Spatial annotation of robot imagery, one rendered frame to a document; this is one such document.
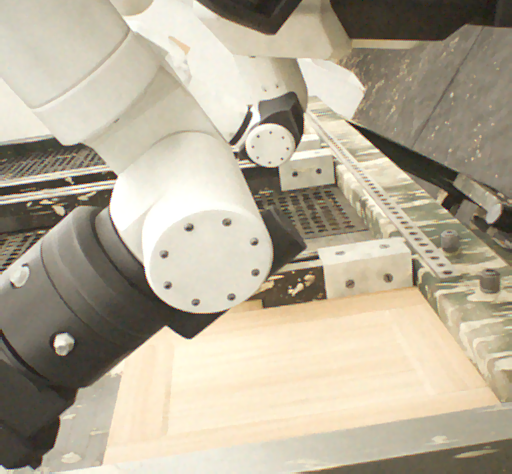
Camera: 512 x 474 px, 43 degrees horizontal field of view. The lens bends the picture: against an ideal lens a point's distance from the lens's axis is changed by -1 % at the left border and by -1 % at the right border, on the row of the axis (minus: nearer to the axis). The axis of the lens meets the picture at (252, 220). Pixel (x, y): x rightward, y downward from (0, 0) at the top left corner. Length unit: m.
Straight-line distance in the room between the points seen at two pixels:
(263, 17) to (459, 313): 0.44
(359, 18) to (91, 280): 0.42
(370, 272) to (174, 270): 0.62
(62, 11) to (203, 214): 0.11
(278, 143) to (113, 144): 0.64
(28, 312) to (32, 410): 0.08
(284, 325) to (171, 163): 0.54
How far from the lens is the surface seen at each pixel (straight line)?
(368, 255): 0.92
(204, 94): 1.04
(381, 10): 0.67
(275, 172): 1.48
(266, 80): 0.99
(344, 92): 4.85
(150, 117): 0.39
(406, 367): 0.78
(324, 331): 0.86
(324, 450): 0.63
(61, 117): 0.32
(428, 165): 2.62
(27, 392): 0.42
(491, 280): 0.85
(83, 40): 0.31
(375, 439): 0.64
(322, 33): 0.65
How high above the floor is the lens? 1.32
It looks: 11 degrees down
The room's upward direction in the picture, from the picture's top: 67 degrees counter-clockwise
